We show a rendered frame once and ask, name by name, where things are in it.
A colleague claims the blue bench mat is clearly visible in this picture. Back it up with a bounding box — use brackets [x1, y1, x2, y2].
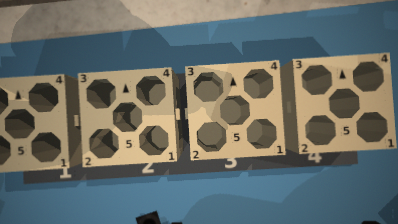
[0, 0, 398, 224]

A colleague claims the beige bucket adapter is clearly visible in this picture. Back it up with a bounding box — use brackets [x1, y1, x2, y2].
[280, 53, 397, 154]
[78, 67, 183, 167]
[0, 74, 83, 172]
[185, 60, 286, 160]

